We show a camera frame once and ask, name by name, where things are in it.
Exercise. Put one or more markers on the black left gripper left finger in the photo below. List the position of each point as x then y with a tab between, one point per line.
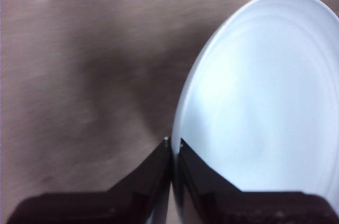
106	208

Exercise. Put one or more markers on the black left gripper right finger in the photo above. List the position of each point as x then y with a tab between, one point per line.
238	208

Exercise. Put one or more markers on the light blue round plate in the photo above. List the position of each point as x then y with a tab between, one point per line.
265	89

